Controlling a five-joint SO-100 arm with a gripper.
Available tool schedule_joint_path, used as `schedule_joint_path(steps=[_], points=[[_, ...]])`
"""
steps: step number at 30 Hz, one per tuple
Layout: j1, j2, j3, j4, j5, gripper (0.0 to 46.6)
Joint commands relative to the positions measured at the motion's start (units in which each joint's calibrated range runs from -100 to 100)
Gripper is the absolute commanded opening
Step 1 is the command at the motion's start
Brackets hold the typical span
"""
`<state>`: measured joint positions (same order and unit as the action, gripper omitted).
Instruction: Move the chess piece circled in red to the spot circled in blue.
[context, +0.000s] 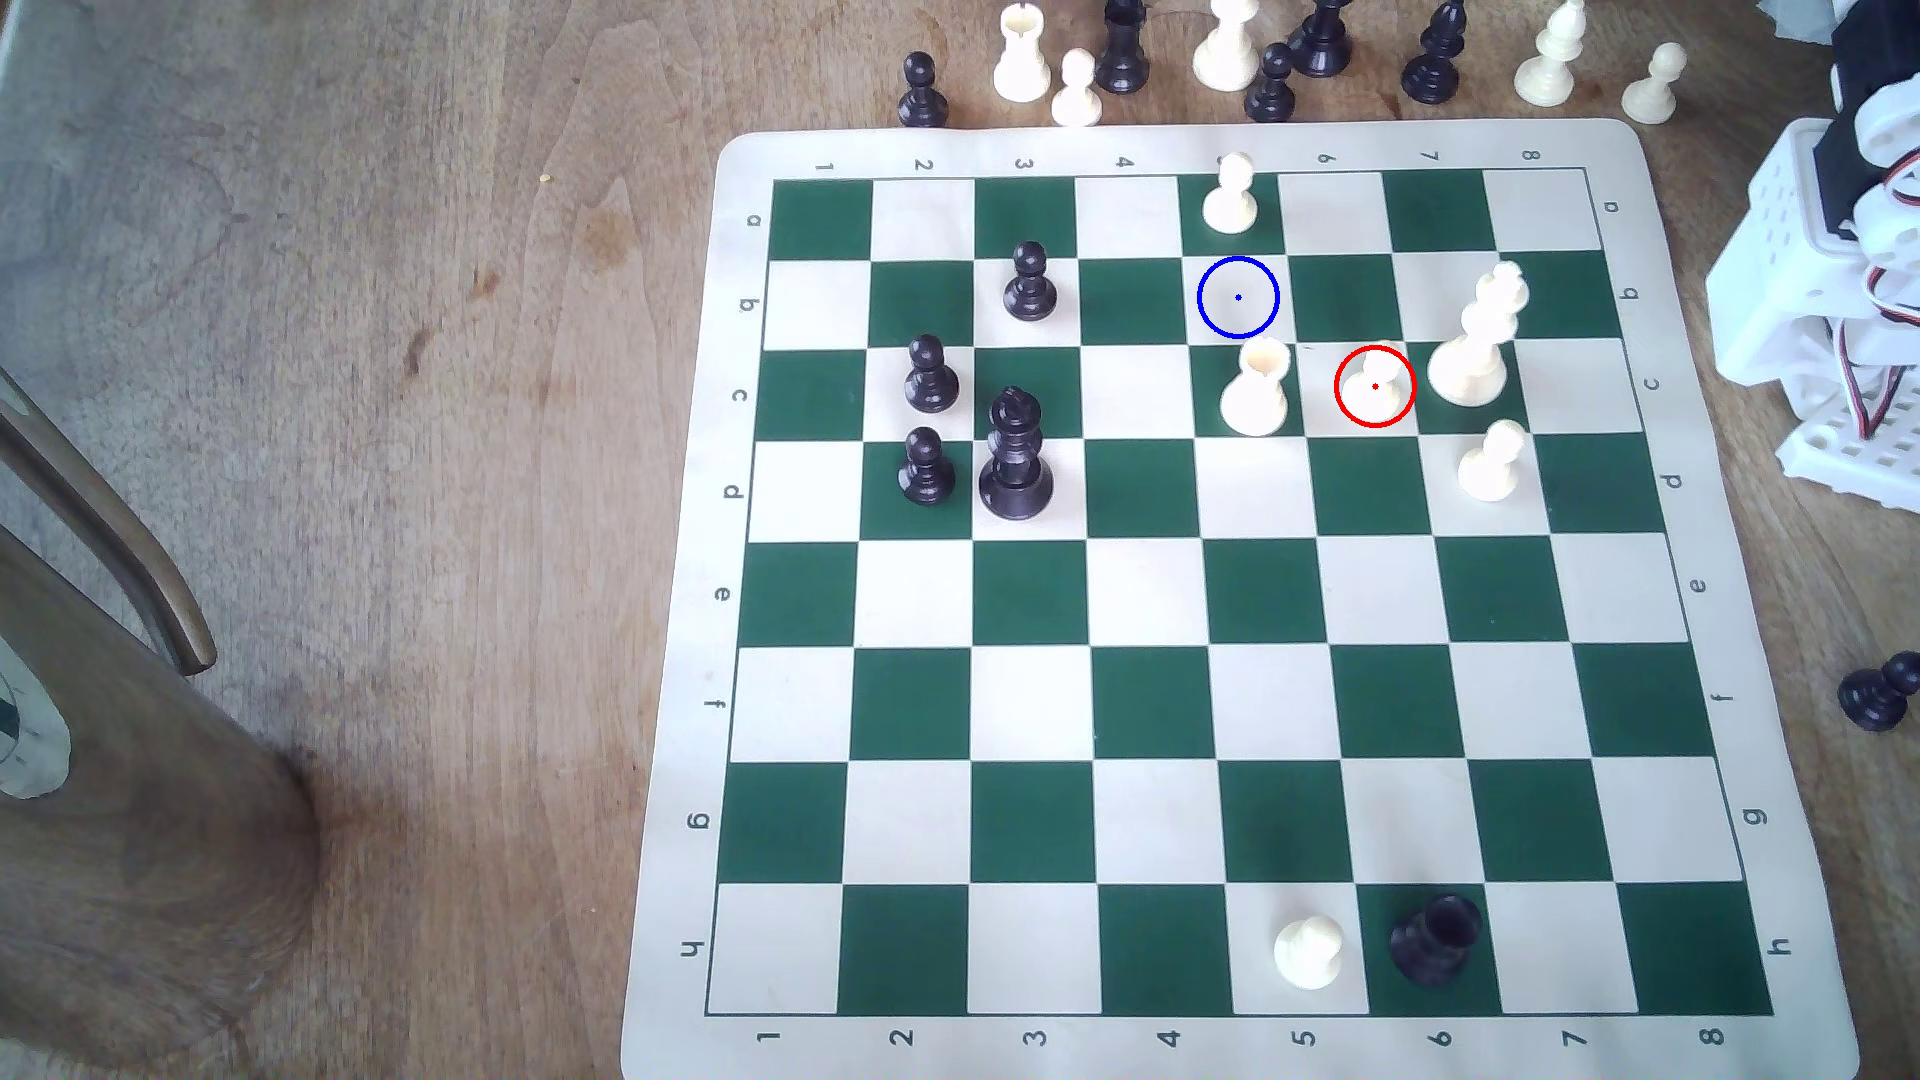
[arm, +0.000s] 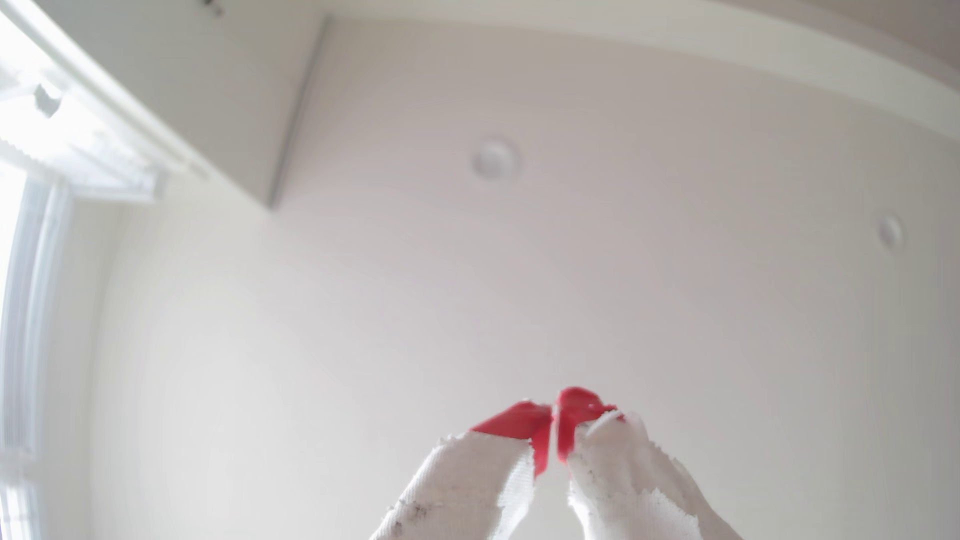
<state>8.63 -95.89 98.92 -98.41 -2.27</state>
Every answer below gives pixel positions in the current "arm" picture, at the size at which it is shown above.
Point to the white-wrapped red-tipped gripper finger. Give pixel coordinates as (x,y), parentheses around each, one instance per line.
(457,487)
(630,487)

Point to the round recessed ceiling light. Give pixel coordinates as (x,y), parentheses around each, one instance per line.
(890,231)
(494,159)

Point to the white window blind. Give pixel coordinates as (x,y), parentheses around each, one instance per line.
(26,315)

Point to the white blind headrail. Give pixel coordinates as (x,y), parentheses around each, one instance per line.
(82,127)

